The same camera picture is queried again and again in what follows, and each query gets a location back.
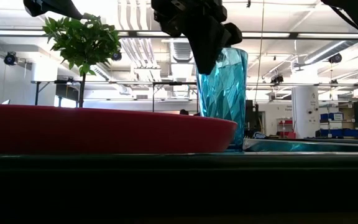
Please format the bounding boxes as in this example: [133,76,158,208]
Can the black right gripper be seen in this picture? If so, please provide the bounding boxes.
[150,0,244,76]

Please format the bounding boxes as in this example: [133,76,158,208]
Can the blue faceted plastic cup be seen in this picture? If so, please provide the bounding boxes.
[196,47,249,152]

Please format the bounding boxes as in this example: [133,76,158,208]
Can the red round plate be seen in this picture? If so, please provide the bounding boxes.
[0,103,239,155]

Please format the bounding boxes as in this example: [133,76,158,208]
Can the dark green plastic tray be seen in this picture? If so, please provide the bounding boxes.
[0,138,358,224]

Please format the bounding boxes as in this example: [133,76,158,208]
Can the leafy tree in black pot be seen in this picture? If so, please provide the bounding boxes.
[42,12,122,108]

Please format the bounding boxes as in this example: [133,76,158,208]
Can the black overhead light bar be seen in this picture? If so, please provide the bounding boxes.
[0,29,358,40]

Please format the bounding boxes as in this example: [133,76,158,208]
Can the white round column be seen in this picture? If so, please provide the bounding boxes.
[291,86,321,139]

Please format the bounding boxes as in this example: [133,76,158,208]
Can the blue storage bins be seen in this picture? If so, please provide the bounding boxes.
[319,112,344,122]

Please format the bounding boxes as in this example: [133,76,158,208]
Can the black background workstation frame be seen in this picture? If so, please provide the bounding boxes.
[31,80,198,113]

